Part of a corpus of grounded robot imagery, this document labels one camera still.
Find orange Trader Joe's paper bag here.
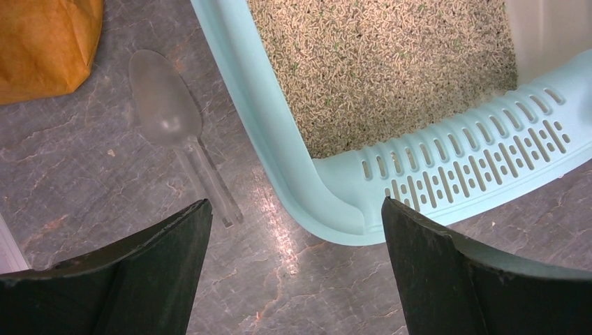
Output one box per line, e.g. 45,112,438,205
1,0,104,105

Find beige cat litter pellets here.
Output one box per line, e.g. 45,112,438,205
248,0,517,158

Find teal plastic litter box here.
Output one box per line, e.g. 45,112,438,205
192,1,591,246

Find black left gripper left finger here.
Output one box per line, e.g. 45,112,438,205
1,199,212,334

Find translucent plastic litter scoop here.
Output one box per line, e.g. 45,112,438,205
128,50,242,227

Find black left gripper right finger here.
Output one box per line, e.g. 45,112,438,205
381,198,591,334

